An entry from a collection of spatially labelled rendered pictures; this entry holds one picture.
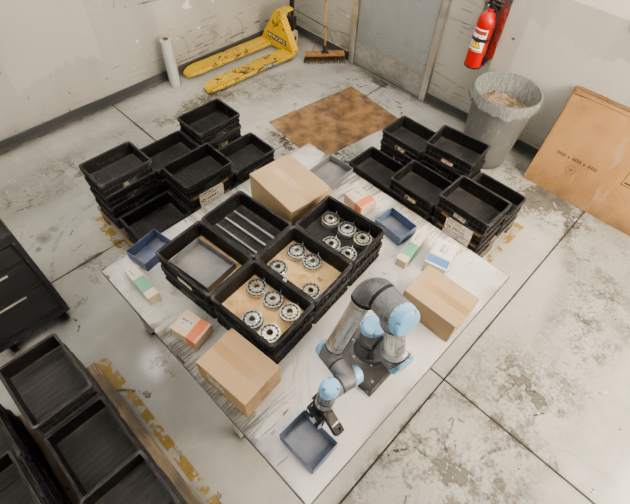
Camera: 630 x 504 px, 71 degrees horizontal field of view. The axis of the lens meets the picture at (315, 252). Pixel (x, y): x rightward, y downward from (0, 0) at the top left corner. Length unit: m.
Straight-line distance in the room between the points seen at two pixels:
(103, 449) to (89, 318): 1.11
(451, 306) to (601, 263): 2.05
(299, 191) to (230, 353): 1.03
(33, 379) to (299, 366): 1.36
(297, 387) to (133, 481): 0.83
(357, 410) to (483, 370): 1.27
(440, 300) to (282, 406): 0.91
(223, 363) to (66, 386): 0.91
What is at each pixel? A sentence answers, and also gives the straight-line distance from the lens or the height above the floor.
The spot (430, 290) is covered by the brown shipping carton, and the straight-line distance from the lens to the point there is 2.30.
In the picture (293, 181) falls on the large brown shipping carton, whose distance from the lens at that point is 2.64.
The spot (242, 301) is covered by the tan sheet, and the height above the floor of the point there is 0.83.
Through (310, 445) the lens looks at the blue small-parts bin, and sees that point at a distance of 2.07.
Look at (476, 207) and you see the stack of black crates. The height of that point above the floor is 0.49.
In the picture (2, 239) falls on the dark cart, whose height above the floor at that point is 0.89.
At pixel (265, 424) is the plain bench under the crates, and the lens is 2.10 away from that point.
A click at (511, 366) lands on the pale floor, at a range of 3.27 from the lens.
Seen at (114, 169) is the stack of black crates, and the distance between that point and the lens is 3.56.
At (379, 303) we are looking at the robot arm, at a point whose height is 1.42.
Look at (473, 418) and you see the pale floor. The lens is 3.03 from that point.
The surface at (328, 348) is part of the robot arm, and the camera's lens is 1.79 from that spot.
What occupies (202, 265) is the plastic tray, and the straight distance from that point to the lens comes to 2.37.
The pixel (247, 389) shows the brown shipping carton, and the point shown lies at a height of 0.86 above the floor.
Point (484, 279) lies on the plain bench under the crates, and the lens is 2.65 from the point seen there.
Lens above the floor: 2.71
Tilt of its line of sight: 52 degrees down
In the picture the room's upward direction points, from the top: 4 degrees clockwise
